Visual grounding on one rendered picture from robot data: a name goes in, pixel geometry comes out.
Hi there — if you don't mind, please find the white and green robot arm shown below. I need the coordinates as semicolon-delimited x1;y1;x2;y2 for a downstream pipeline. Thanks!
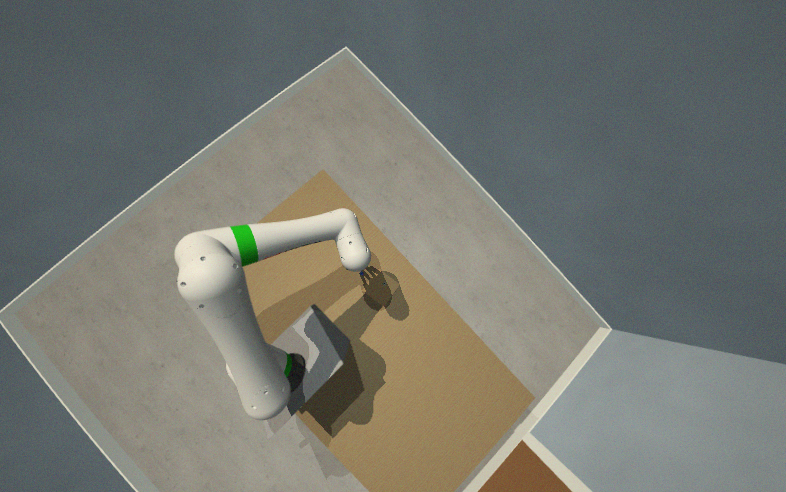
174;208;371;420

